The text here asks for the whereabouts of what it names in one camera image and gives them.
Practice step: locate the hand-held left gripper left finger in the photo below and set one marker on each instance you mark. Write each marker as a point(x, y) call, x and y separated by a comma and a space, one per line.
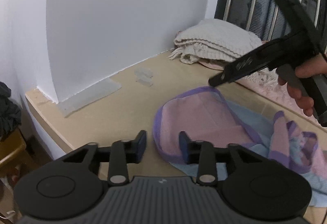
point(140, 146)

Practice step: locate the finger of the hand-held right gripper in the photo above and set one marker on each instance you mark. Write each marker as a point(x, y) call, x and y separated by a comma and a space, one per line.
point(218, 79)

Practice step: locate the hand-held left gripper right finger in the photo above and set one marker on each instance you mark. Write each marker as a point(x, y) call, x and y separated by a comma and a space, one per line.
point(184, 148)

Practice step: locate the pink blue purple-trimmed garment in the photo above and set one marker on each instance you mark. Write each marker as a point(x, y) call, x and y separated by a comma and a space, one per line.
point(204, 116)

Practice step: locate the person's right hand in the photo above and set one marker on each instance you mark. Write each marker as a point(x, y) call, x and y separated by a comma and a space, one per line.
point(311, 68)

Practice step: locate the pink quilted blanket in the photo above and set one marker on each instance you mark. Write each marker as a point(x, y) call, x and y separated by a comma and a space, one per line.
point(265, 86)

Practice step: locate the beige knitted blanket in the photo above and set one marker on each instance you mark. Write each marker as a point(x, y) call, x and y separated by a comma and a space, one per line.
point(214, 40)

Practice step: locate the translucent plastic piece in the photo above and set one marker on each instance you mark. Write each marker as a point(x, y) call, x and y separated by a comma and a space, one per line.
point(143, 72)
point(145, 81)

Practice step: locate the translucent plastic sheet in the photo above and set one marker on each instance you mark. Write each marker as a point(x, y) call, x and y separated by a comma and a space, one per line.
point(89, 96)

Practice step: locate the wooden stool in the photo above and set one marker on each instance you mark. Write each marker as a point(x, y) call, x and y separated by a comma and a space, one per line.
point(14, 152)

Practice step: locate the dark clothing pile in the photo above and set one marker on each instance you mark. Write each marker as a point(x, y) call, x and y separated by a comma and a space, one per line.
point(9, 111)

